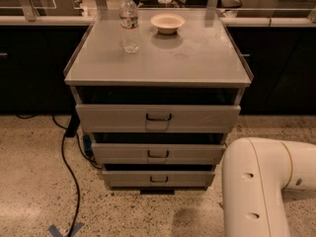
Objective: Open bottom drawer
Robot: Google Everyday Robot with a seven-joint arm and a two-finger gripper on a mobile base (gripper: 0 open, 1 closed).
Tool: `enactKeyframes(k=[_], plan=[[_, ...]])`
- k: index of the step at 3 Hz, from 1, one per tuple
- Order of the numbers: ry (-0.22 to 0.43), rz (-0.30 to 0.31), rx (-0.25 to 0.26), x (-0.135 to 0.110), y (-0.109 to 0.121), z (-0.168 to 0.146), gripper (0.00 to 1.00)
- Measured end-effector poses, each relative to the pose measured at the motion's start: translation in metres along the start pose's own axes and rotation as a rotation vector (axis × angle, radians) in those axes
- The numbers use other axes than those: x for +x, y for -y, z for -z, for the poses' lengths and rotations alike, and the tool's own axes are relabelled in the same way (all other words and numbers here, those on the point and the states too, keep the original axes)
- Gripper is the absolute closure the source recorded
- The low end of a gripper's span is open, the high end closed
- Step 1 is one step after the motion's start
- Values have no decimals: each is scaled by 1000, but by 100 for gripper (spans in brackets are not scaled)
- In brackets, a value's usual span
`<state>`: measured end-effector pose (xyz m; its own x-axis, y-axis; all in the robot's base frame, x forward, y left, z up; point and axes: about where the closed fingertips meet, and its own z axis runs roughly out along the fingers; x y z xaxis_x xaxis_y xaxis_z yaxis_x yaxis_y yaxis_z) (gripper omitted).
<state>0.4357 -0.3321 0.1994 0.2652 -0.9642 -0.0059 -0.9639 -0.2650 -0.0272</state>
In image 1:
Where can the grey drawer cabinet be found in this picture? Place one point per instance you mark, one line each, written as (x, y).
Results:
(197, 65)

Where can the black power strip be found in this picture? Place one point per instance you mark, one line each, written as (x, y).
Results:
(73, 125)

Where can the grey drawer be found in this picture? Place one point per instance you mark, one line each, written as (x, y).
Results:
(125, 153)
(161, 179)
(157, 118)

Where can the white paper bowl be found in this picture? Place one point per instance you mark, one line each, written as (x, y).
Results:
(167, 24)

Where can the dark counter with white top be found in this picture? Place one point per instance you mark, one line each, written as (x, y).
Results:
(282, 60)

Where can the clear plastic water bottle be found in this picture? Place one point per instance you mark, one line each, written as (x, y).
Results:
(128, 18)

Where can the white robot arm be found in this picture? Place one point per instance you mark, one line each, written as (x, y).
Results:
(255, 172)

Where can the blue tape floor mark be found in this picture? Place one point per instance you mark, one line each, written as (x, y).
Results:
(54, 232)

